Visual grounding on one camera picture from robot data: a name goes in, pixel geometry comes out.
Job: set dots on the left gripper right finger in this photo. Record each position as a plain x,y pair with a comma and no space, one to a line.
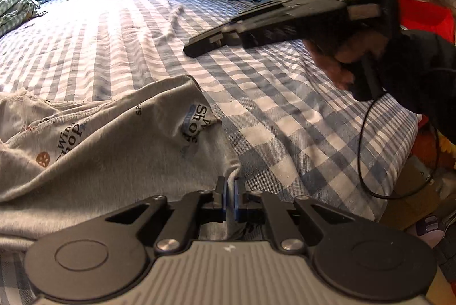
268,211

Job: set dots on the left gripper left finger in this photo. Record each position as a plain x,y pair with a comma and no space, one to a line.
189,214

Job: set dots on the grey printed pants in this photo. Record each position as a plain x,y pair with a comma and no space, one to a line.
63,163

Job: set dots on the person right hand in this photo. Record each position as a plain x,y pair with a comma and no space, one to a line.
332,65

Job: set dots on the red bag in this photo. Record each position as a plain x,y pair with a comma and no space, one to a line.
428,17

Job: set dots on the blue checked bed sheet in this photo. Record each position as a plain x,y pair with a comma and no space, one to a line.
292,130

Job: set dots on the green checked quilt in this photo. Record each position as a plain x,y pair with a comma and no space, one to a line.
14,13

